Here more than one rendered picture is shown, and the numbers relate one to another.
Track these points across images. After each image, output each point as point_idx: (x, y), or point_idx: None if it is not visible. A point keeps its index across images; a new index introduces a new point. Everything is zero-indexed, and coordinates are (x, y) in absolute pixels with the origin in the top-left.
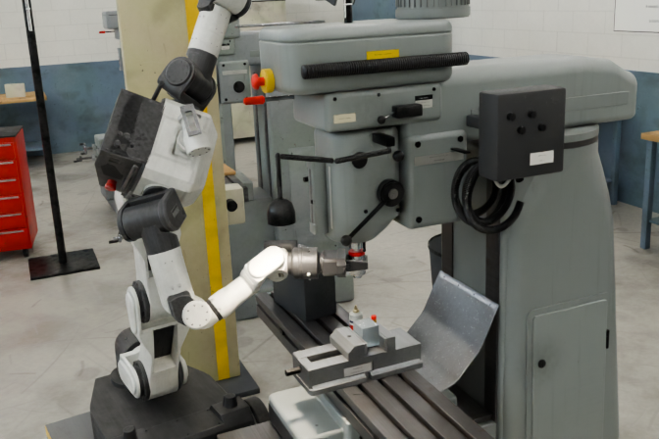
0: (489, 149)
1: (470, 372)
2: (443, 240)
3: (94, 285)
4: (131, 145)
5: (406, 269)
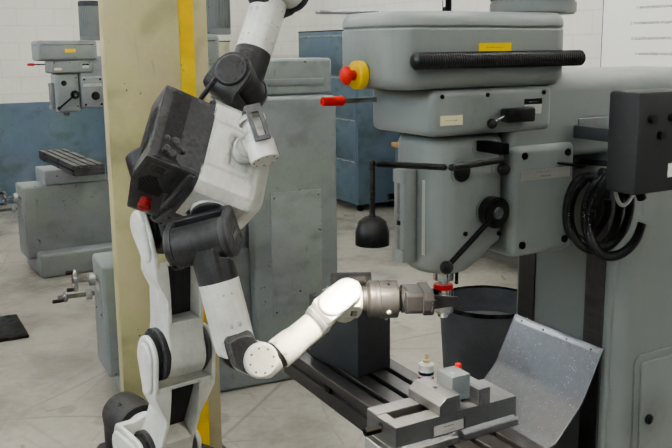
0: (624, 157)
1: None
2: (521, 278)
3: (24, 356)
4: (183, 151)
5: (392, 336)
